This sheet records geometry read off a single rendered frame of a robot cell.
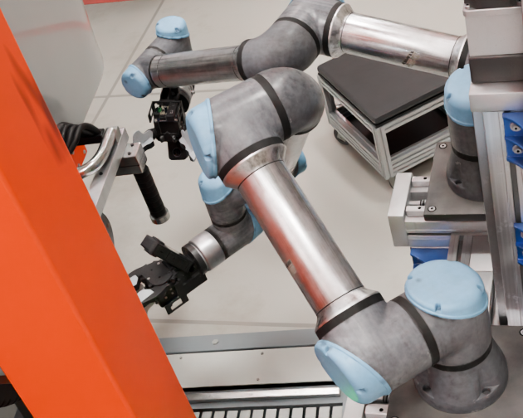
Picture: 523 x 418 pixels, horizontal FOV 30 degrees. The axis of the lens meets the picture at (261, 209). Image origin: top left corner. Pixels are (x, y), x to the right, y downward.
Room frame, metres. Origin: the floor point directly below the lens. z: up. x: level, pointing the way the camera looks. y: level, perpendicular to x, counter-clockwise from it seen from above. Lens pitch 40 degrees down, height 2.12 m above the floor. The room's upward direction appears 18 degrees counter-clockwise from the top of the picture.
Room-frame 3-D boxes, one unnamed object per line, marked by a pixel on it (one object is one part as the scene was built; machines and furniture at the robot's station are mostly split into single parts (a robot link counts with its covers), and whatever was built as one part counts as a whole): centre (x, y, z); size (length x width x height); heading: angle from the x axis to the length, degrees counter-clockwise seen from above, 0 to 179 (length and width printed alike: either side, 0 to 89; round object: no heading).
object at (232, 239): (1.53, 0.07, 0.81); 0.11 x 0.08 x 0.09; 116
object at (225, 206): (1.53, 0.05, 0.91); 0.11 x 0.08 x 0.11; 106
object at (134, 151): (1.73, 0.25, 0.93); 0.09 x 0.05 x 0.05; 71
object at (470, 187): (1.44, -0.44, 0.87); 0.15 x 0.15 x 0.10
